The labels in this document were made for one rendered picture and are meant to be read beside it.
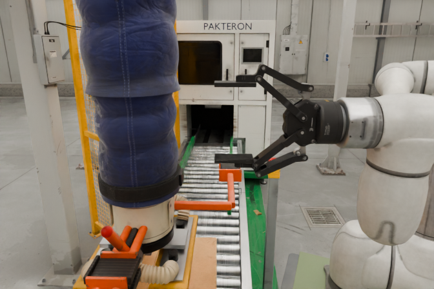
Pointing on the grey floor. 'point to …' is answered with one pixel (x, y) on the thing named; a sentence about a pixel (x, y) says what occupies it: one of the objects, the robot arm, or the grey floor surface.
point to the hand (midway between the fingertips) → (221, 122)
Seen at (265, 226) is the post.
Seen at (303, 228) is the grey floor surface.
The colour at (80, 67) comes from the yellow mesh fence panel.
